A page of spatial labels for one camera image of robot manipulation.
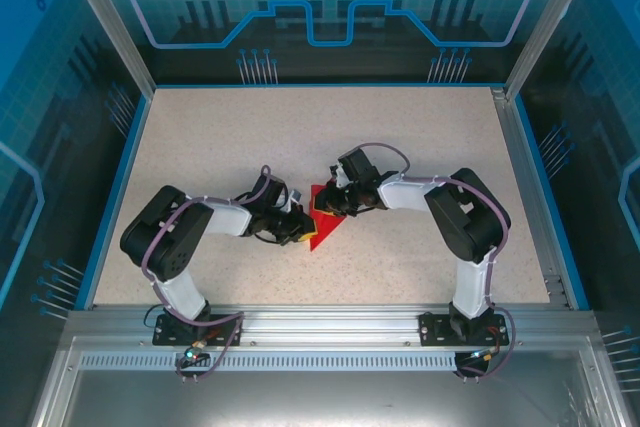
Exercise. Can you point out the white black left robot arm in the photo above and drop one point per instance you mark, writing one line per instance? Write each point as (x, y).
(160, 237)

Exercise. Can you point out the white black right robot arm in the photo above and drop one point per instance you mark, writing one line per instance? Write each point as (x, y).
(470, 217)

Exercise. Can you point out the blue table edge strip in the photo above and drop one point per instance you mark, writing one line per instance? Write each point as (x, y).
(126, 172)
(548, 197)

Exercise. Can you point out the small green LED connector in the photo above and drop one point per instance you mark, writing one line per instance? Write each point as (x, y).
(482, 354)
(192, 353)

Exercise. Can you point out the blue printed side panel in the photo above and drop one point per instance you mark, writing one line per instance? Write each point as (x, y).
(600, 97)
(40, 97)

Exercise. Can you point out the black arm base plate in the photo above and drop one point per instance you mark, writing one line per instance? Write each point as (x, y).
(162, 339)
(432, 332)

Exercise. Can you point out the long aluminium base rail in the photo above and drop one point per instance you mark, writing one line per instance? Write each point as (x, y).
(325, 324)

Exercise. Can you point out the aluminium frame post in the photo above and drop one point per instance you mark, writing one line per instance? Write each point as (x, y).
(111, 22)
(545, 22)

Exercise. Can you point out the red cloth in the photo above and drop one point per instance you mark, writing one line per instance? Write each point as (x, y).
(325, 233)

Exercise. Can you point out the aluminium side rail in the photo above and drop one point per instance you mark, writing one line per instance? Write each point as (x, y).
(530, 197)

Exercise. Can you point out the sheet metal tray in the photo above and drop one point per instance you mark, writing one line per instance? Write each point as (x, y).
(325, 397)

